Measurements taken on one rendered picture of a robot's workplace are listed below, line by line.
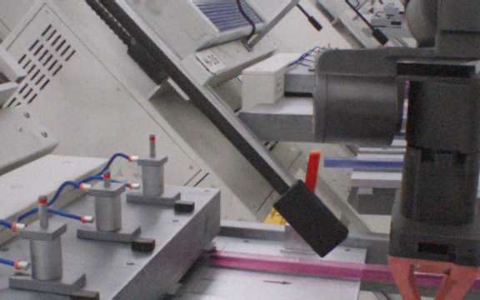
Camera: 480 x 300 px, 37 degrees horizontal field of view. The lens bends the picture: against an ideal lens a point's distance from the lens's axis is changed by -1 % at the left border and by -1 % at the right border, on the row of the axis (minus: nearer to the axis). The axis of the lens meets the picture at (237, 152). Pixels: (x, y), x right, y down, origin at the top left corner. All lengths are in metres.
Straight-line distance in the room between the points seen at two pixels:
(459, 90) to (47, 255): 0.31
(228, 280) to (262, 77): 1.10
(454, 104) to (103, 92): 1.23
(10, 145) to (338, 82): 0.44
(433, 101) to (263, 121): 1.06
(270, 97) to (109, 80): 0.39
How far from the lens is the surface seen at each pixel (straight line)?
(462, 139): 0.53
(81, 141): 1.72
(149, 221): 0.67
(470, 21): 0.51
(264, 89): 1.75
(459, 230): 0.54
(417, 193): 0.55
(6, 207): 0.67
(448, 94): 0.53
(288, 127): 1.56
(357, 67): 0.53
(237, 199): 1.62
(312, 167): 0.74
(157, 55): 0.44
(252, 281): 0.69
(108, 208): 0.62
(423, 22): 0.53
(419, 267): 0.56
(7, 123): 0.87
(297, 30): 5.14
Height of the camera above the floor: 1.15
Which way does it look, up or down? level
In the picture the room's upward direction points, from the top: 43 degrees counter-clockwise
